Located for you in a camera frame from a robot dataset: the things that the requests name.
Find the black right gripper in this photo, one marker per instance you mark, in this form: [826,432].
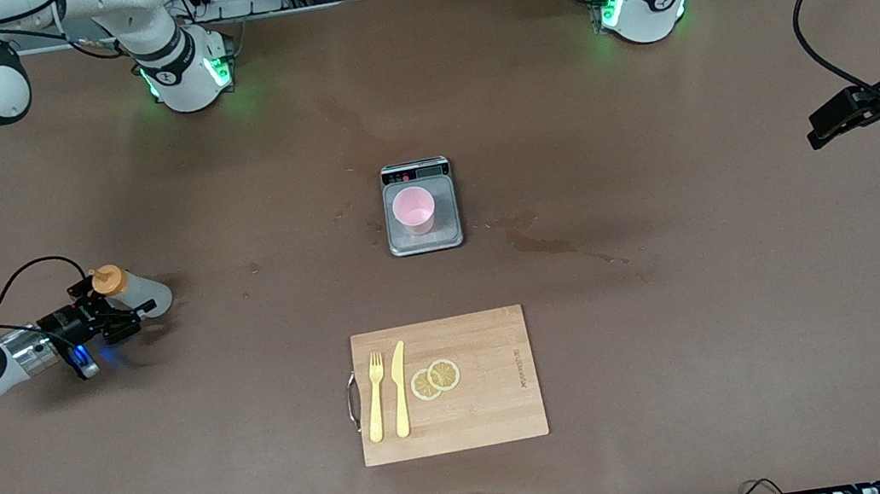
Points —
[61,323]

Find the sauce bottle with orange cap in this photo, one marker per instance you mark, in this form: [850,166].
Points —
[150,295]

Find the pink cup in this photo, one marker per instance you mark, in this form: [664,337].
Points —
[413,208]

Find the yellow plastic fork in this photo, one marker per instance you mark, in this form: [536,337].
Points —
[377,411]

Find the yellow plastic knife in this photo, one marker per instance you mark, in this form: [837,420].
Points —
[401,399]

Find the lemon slice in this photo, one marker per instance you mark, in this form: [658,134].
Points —
[446,373]
[421,387]

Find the steel kitchen scale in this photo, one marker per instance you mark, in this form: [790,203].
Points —
[447,233]

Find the wooden cutting board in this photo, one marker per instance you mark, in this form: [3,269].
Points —
[497,411]

